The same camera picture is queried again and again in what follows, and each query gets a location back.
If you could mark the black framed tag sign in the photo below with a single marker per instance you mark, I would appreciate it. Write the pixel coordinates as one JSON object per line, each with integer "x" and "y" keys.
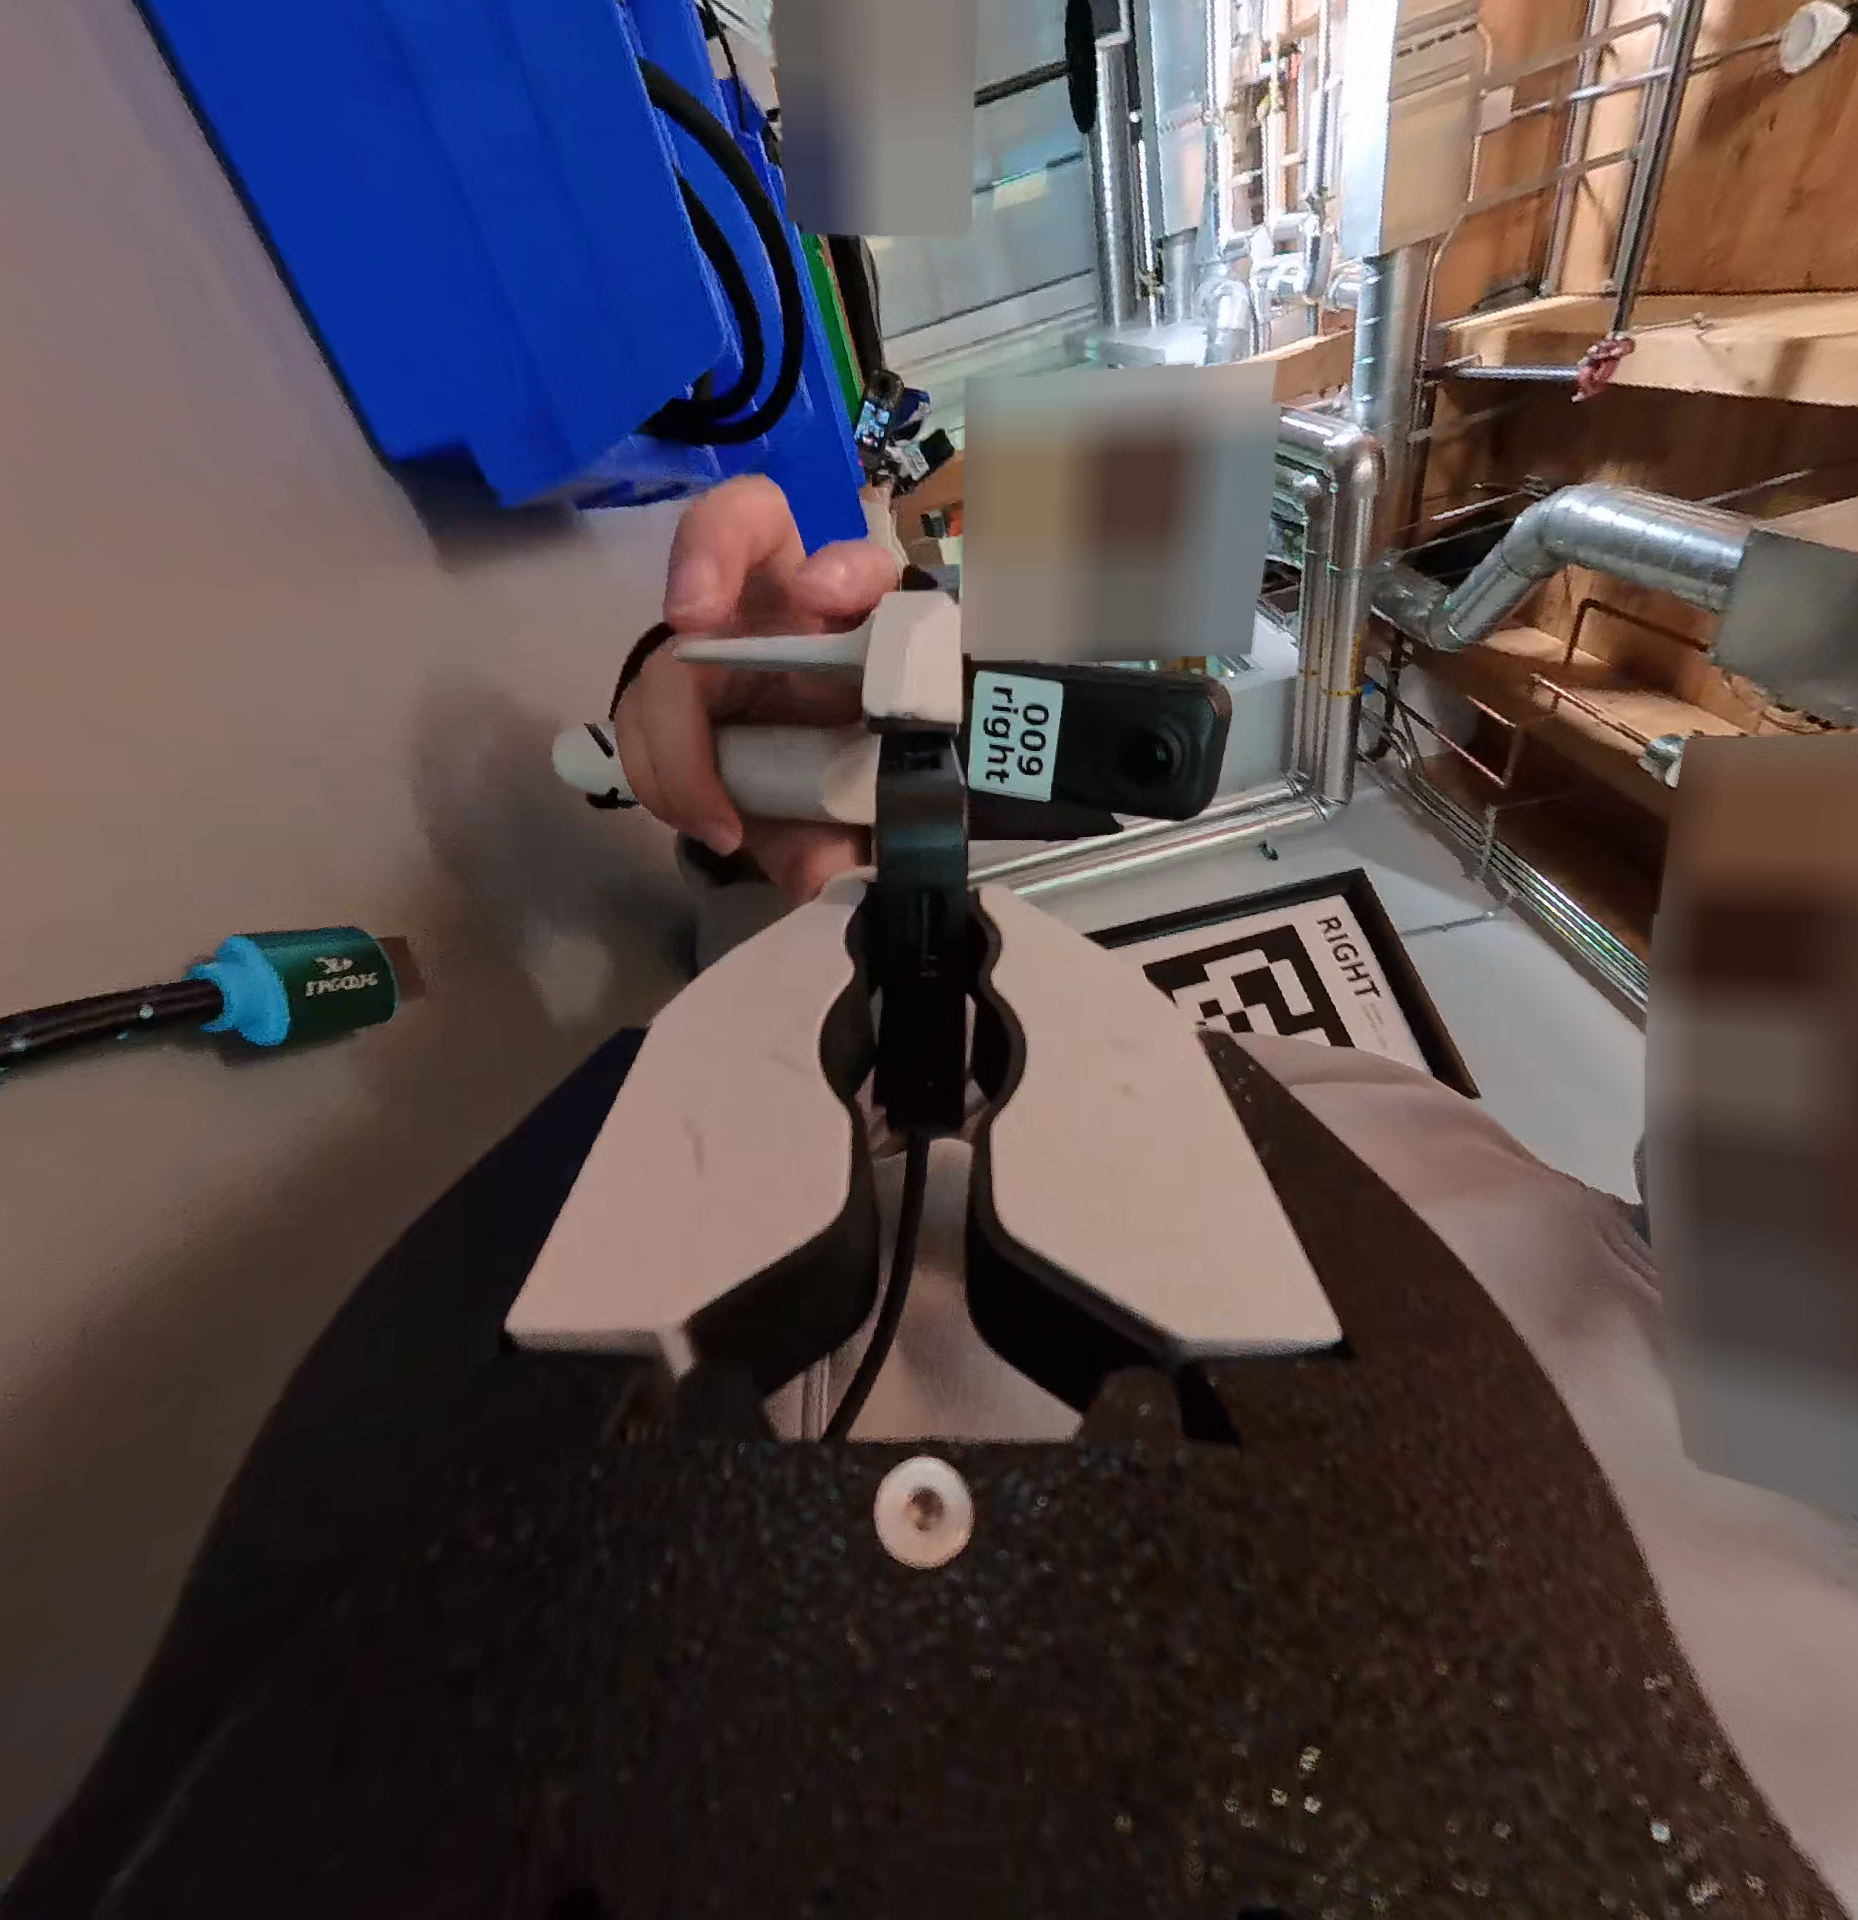
{"x": 1394, "y": 978}

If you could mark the silver vertical pipe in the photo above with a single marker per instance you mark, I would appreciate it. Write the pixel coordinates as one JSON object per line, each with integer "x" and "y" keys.
{"x": 1342, "y": 631}

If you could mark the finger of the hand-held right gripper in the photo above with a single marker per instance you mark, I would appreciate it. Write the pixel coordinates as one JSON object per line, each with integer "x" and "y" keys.
{"x": 916, "y": 660}

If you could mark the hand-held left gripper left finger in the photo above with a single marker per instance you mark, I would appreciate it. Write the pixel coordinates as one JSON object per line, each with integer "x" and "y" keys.
{"x": 707, "y": 1139}

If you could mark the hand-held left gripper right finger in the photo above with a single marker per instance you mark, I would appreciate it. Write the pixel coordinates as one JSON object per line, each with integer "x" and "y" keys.
{"x": 1155, "y": 1155}

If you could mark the blue plastic bin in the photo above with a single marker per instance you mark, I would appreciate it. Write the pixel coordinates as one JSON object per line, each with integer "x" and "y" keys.
{"x": 419, "y": 227}

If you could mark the grey metal duct box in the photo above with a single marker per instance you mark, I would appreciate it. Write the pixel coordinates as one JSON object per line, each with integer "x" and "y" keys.
{"x": 1816, "y": 614}

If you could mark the person's right hand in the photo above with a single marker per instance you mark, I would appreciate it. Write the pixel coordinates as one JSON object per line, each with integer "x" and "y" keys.
{"x": 719, "y": 563}

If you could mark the silver round ventilation duct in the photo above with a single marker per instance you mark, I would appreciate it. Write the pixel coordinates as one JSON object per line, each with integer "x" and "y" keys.
{"x": 1587, "y": 542}

